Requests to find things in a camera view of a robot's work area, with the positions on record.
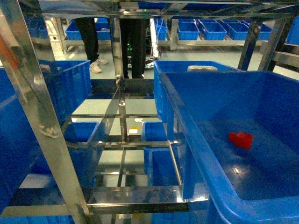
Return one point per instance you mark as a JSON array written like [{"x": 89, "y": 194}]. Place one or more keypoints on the red toy block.
[{"x": 241, "y": 139}]

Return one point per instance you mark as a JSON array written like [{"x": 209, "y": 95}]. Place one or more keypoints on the small blue bin lower centre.
[{"x": 158, "y": 164}]

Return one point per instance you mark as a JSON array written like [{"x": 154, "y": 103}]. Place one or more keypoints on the small blue bin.
[
  {"x": 80, "y": 131},
  {"x": 158, "y": 164}
]

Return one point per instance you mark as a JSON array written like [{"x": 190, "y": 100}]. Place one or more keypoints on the small blue bin lower left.
[{"x": 80, "y": 131}]

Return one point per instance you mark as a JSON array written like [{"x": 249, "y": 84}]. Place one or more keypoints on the person black trouser legs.
[{"x": 132, "y": 31}]

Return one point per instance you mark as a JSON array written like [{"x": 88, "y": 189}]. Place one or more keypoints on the blue bin left of rack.
[{"x": 29, "y": 129}]

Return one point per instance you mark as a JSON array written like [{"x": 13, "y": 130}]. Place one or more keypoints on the blue bin row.
[
  {"x": 213, "y": 31},
  {"x": 188, "y": 31},
  {"x": 102, "y": 29}
]

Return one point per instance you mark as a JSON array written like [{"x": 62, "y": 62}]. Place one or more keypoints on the large blue drop bin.
[{"x": 256, "y": 186}]

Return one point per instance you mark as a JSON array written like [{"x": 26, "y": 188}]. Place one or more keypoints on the blue bin far left row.
[{"x": 102, "y": 29}]

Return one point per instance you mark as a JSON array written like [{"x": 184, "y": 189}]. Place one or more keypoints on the steel rack frame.
[{"x": 38, "y": 193}]

